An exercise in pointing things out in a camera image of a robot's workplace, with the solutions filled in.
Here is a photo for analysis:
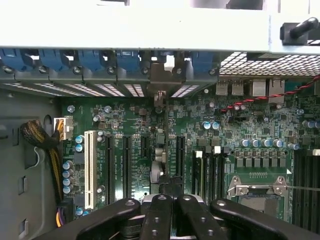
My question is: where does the black RAM slot white latch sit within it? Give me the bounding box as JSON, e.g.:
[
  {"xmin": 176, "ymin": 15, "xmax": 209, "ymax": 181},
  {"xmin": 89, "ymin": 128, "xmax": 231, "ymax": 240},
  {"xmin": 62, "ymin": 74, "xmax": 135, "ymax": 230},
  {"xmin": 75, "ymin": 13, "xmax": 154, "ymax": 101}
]
[
  {"xmin": 192, "ymin": 150, "xmax": 205, "ymax": 197},
  {"xmin": 213, "ymin": 146, "xmax": 223, "ymax": 200}
]

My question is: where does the long black expansion slot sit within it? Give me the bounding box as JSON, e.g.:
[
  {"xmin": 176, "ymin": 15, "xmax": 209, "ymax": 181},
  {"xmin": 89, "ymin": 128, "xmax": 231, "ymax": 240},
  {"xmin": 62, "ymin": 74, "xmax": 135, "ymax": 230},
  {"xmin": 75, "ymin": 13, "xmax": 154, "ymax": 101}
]
[
  {"xmin": 104, "ymin": 134, "xmax": 115, "ymax": 205},
  {"xmin": 121, "ymin": 134, "xmax": 133, "ymax": 200},
  {"xmin": 175, "ymin": 135, "xmax": 186, "ymax": 179}
]

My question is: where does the metal CPU socket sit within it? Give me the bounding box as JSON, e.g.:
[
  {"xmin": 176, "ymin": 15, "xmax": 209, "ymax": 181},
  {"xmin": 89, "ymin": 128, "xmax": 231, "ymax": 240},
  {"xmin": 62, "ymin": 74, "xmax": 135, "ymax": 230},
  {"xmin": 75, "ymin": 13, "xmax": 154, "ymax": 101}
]
[{"xmin": 226, "ymin": 174, "xmax": 294, "ymax": 221}]

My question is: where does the short black expansion slot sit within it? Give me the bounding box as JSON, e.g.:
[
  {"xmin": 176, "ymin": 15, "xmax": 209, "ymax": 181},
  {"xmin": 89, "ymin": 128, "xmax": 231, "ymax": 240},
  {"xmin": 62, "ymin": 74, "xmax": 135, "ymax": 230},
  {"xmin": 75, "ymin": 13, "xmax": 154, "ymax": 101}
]
[{"xmin": 140, "ymin": 136, "xmax": 151, "ymax": 159}]

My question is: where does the white PCI expansion slot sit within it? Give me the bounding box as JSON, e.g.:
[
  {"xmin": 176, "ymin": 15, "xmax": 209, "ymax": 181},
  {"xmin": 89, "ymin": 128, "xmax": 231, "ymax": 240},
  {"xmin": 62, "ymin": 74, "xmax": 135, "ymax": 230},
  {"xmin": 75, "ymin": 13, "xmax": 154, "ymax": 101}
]
[{"xmin": 83, "ymin": 129, "xmax": 97, "ymax": 210}]

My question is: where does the green motherboard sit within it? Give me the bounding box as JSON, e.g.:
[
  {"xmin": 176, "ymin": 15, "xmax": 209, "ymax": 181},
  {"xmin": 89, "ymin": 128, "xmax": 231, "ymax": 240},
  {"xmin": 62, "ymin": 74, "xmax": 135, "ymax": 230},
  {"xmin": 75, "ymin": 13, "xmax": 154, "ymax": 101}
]
[{"xmin": 58, "ymin": 74, "xmax": 320, "ymax": 233}]

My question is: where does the thin metal locking lever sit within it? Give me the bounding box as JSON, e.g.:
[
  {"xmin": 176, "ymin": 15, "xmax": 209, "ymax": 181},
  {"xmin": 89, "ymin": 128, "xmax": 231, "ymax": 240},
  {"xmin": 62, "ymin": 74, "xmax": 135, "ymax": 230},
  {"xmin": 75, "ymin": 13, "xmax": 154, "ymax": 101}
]
[{"xmin": 284, "ymin": 185, "xmax": 320, "ymax": 193}]

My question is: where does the black RAM slot bank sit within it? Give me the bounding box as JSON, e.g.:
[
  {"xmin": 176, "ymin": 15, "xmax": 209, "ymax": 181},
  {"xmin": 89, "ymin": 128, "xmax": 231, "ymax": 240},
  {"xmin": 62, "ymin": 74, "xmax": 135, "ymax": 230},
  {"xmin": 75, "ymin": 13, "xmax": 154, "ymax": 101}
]
[{"xmin": 291, "ymin": 149, "xmax": 320, "ymax": 235}]

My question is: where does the white power connector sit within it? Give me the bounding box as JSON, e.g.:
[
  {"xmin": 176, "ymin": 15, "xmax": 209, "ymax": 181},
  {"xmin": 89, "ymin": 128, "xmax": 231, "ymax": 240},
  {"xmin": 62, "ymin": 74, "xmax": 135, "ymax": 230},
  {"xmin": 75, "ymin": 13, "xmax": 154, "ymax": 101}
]
[{"xmin": 53, "ymin": 117, "xmax": 74, "ymax": 141}]

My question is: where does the silver USB port block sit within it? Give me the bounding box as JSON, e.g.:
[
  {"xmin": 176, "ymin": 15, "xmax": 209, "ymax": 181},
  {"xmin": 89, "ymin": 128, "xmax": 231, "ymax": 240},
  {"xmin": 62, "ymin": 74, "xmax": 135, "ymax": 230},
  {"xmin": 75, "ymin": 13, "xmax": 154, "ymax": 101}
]
[
  {"xmin": 215, "ymin": 79, "xmax": 231, "ymax": 96},
  {"xmin": 231, "ymin": 79, "xmax": 245, "ymax": 96}
]

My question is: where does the silver rear port block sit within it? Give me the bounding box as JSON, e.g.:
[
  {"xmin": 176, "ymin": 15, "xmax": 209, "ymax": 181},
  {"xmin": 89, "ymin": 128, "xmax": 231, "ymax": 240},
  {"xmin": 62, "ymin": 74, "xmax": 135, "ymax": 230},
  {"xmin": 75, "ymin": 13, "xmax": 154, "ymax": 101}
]
[{"xmin": 251, "ymin": 79, "xmax": 268, "ymax": 97}]

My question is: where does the silver ethernet port block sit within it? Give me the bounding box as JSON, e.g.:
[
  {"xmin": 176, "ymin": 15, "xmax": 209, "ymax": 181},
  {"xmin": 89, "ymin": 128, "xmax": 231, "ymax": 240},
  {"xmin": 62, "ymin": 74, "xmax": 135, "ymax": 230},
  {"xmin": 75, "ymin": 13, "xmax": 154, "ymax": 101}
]
[{"xmin": 266, "ymin": 78, "xmax": 286, "ymax": 105}]

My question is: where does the blue slot retention clip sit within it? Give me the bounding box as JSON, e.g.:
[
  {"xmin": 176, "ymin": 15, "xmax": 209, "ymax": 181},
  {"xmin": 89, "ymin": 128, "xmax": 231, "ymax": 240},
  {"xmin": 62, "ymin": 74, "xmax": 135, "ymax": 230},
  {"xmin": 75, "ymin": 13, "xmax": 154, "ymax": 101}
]
[
  {"xmin": 0, "ymin": 48, "xmax": 33, "ymax": 73},
  {"xmin": 116, "ymin": 49, "xmax": 141, "ymax": 75},
  {"xmin": 38, "ymin": 48, "xmax": 72, "ymax": 74},
  {"xmin": 77, "ymin": 49, "xmax": 109, "ymax": 74},
  {"xmin": 191, "ymin": 51, "xmax": 219, "ymax": 76}
]

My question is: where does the grey metal PC case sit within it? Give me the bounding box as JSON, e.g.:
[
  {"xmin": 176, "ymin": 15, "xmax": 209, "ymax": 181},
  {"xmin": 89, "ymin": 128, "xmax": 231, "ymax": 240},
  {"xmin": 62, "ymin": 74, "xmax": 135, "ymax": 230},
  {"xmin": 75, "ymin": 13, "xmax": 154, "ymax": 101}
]
[{"xmin": 0, "ymin": 0, "xmax": 320, "ymax": 240}]

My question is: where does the purple and yellow wire bundle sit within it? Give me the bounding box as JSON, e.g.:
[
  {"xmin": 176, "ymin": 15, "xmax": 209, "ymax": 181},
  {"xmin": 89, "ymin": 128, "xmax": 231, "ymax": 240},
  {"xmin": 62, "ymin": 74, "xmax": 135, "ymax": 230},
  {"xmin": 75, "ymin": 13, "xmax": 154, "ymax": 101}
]
[{"xmin": 56, "ymin": 198, "xmax": 75, "ymax": 228}]

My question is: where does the sleeved yellow black power cable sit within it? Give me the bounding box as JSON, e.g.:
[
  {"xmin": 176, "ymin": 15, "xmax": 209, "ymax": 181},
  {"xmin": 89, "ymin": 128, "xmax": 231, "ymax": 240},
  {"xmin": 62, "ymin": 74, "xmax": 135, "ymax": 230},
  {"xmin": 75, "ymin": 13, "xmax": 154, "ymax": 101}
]
[{"xmin": 20, "ymin": 119, "xmax": 64, "ymax": 204}]

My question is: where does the red and black twisted wire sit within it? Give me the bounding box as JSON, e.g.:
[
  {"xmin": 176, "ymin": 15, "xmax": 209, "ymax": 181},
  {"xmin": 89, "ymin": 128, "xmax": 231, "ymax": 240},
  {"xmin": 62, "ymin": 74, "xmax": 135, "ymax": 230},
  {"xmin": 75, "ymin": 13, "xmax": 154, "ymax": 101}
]
[{"xmin": 220, "ymin": 74, "xmax": 320, "ymax": 113}]

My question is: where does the black case handle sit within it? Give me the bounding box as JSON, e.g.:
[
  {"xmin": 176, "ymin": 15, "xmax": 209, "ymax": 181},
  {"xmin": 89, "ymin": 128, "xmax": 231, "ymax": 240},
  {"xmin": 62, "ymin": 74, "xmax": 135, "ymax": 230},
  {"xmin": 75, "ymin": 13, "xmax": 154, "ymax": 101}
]
[{"xmin": 279, "ymin": 16, "xmax": 320, "ymax": 46}]

